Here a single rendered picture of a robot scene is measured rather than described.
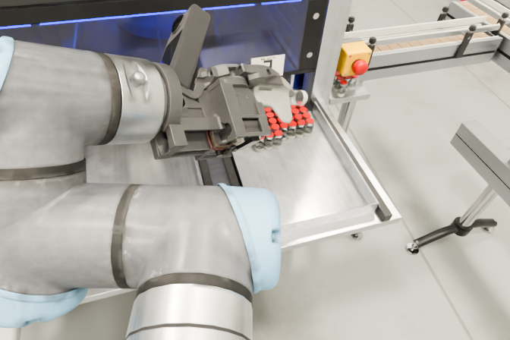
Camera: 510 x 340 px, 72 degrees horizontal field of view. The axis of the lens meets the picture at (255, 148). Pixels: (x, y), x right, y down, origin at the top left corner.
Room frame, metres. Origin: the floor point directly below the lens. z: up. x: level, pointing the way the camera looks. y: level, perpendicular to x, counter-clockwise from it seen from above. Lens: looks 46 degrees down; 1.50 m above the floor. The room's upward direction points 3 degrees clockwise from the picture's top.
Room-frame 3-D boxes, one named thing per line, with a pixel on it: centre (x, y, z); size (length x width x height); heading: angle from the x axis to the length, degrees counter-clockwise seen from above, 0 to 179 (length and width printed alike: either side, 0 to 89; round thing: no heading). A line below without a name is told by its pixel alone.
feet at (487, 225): (0.90, -0.97, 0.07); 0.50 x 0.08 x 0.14; 108
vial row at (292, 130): (0.63, -0.06, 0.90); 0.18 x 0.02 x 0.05; 108
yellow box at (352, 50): (0.85, -0.25, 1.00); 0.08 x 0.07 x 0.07; 18
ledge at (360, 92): (0.89, -0.25, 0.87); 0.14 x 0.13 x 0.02; 18
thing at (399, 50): (1.07, -0.48, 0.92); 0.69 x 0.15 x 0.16; 108
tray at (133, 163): (0.55, 0.27, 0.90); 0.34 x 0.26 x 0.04; 18
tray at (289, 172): (0.55, -0.08, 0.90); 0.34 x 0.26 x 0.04; 18
